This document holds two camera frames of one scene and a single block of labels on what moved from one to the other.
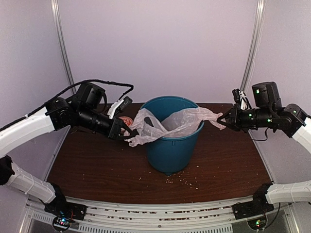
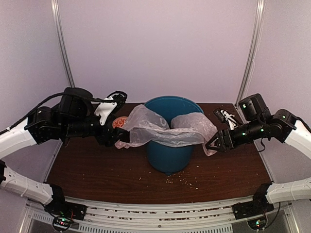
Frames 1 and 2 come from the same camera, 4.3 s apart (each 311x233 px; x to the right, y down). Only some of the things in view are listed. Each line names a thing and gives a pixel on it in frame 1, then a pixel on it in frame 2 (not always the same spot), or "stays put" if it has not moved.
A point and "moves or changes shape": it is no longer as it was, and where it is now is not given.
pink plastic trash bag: x=146 y=125 moves or changes shape
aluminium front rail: x=216 y=216 stays put
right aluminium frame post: x=253 y=50 stays put
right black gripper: x=234 y=120 to x=221 y=135
